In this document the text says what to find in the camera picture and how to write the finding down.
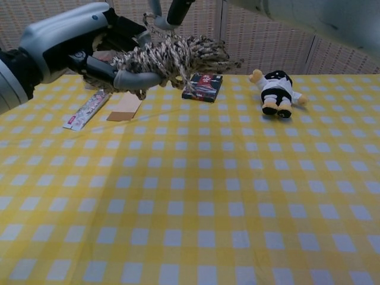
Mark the dark box with red print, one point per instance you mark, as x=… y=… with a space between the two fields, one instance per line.
x=205 y=89

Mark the white floral toothpaste tube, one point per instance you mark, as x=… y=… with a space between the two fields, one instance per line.
x=86 y=111

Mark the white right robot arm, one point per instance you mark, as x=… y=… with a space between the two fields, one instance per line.
x=326 y=17

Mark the yellow white checked tablecloth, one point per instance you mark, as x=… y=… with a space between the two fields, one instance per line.
x=190 y=222

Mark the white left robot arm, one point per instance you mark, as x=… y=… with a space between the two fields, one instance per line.
x=12 y=86

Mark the black white plush toy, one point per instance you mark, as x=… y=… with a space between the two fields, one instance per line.
x=276 y=89

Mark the flat brown cardboard piece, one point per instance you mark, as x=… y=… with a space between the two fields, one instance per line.
x=124 y=108

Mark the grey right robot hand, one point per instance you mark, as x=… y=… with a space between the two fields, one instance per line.
x=176 y=12

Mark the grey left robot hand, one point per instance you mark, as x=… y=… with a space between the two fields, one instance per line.
x=59 y=38

